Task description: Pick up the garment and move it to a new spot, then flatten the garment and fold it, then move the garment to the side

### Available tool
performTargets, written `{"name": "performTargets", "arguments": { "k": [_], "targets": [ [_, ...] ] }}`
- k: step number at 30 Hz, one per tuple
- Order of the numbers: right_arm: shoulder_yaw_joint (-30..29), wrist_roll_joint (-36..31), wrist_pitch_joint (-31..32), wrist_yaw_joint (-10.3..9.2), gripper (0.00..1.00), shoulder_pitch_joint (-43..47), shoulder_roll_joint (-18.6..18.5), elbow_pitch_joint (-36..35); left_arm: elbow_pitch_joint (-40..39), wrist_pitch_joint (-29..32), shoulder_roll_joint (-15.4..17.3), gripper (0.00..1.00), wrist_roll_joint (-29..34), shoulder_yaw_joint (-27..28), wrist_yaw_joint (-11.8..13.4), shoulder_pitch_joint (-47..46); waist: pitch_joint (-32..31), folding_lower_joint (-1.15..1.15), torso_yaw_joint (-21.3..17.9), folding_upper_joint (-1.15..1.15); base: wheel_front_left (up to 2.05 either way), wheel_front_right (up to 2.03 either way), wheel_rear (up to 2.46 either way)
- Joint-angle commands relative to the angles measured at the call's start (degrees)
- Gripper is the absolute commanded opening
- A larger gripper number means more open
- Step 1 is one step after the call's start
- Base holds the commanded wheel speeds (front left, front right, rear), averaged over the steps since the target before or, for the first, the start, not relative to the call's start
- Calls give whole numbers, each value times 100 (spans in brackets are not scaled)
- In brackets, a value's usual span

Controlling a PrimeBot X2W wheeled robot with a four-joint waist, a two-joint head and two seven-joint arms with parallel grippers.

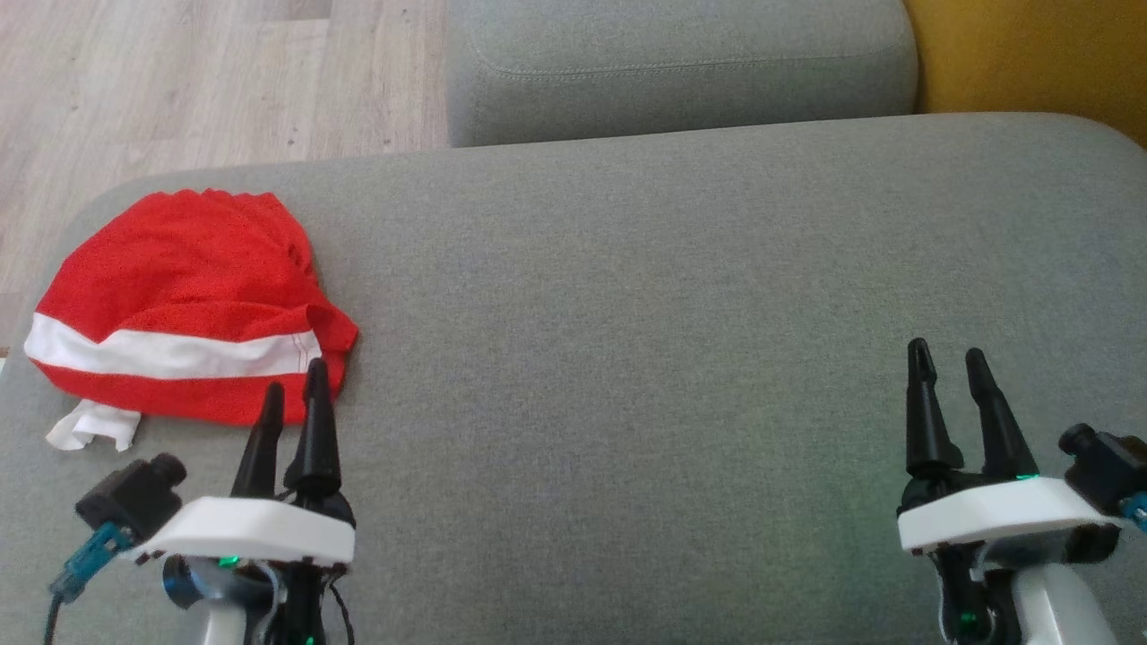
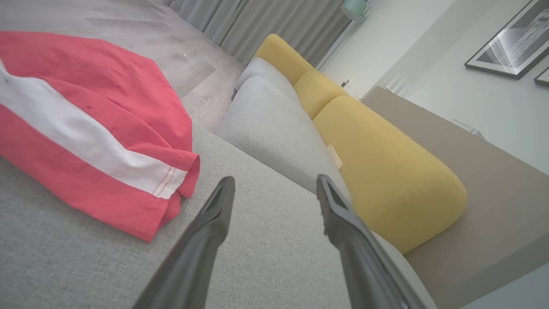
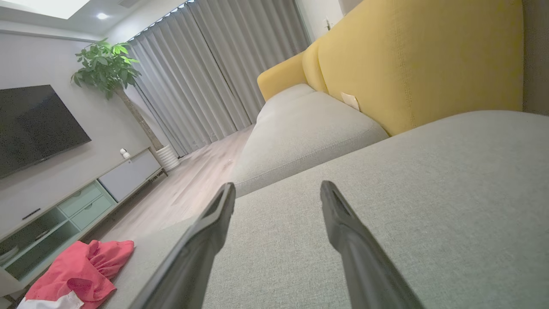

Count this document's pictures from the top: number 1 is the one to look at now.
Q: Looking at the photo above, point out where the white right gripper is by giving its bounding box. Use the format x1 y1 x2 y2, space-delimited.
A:
898 339 1130 645

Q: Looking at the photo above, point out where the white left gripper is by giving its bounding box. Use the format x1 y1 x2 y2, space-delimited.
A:
134 358 357 628

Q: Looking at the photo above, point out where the red shorts white stripe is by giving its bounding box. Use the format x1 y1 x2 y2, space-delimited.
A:
24 188 359 427

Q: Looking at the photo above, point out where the large yellow sofa backrest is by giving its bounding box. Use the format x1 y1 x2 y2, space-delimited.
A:
901 0 1147 150

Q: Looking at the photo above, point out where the grey sofa back cushion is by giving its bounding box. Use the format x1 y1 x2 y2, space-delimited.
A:
445 0 920 149

